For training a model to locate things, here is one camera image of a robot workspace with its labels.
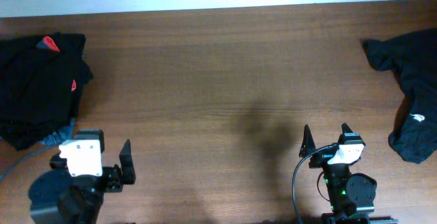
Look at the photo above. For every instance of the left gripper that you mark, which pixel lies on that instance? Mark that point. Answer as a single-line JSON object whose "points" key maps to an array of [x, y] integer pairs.
{"points": [[117, 178]]}

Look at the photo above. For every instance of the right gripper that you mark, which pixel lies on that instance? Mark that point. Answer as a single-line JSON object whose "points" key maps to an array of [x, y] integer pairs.
{"points": [[321, 158]]}

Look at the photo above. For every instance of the black t-shirt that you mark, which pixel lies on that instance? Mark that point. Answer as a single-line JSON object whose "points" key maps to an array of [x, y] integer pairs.
{"points": [[34, 87]]}

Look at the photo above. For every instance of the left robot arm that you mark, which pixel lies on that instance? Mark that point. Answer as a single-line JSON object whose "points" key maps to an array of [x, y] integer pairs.
{"points": [[73, 190]]}

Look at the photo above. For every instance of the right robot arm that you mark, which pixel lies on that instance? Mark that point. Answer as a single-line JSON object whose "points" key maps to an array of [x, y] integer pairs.
{"points": [[350, 195]]}

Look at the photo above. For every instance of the blue denim garment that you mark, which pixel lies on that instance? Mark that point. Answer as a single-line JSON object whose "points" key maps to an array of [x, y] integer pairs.
{"points": [[59, 136]]}

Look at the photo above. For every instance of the folded black clothes stack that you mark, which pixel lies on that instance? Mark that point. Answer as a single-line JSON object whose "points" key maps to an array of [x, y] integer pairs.
{"points": [[23, 135]]}

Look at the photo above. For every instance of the crumpled black clothes pile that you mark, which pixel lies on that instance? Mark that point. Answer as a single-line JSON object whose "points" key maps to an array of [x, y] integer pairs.
{"points": [[411, 57]]}

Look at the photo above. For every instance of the black garment red waistband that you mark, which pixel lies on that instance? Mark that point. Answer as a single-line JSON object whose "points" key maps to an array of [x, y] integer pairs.
{"points": [[48, 44]]}

